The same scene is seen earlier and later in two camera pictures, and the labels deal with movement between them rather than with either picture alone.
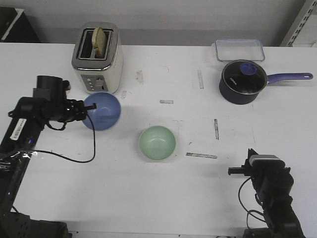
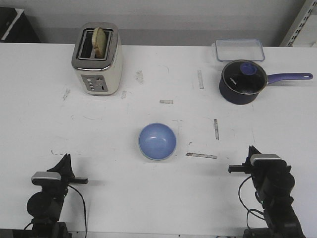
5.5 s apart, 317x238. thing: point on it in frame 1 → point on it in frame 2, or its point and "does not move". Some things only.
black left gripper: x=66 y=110 → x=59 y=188
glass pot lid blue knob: x=244 y=77 does not move
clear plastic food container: x=228 y=49 does not move
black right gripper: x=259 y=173 does not move
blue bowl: x=107 y=113 → x=157 y=141
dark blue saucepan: x=241 y=81 does not move
